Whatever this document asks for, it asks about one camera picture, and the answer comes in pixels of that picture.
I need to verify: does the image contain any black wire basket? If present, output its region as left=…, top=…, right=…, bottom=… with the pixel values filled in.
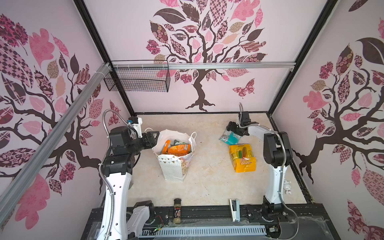
left=104, top=60, right=171, bottom=92

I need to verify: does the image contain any yellow orange mango snack bag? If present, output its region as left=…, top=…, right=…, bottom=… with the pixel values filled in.
left=229, top=144, right=257, bottom=173

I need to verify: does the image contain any aluminium rail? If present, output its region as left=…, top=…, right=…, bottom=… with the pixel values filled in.
left=112, top=61, right=296, bottom=70
left=1, top=63, right=111, bottom=224

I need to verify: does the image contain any white slotted cable duct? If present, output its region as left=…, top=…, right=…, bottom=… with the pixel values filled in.
left=139, top=226, right=267, bottom=239

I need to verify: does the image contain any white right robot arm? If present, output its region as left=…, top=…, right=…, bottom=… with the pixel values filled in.
left=221, top=110, right=293, bottom=221

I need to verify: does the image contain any green Fox's bag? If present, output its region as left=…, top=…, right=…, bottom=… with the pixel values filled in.
left=174, top=140, right=187, bottom=146

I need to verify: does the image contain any back aluminium rail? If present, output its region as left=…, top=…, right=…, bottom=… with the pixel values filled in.
left=112, top=61, right=296, bottom=70

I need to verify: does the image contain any white paper bag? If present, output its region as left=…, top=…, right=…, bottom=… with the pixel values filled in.
left=152, top=130, right=197, bottom=182

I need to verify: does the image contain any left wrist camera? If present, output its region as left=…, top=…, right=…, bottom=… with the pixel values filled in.
left=128, top=117, right=143, bottom=138

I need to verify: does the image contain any spice bottle black cap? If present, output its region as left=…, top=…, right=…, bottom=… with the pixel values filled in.
left=173, top=198, right=182, bottom=224

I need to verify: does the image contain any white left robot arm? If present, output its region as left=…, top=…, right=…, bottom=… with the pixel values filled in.
left=98, top=125, right=160, bottom=240

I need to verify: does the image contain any left aluminium rail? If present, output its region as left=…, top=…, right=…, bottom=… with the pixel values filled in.
left=1, top=63, right=111, bottom=224

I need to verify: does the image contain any teal white snack packet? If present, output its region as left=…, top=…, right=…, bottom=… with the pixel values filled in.
left=219, top=130, right=241, bottom=146

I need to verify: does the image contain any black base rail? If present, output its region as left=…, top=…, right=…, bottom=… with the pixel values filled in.
left=82, top=203, right=340, bottom=240

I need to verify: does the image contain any orange snack packet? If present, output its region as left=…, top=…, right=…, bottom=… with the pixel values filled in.
left=167, top=144, right=191, bottom=157

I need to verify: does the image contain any small white figurine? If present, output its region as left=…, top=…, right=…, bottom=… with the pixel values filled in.
left=283, top=180, right=292, bottom=195

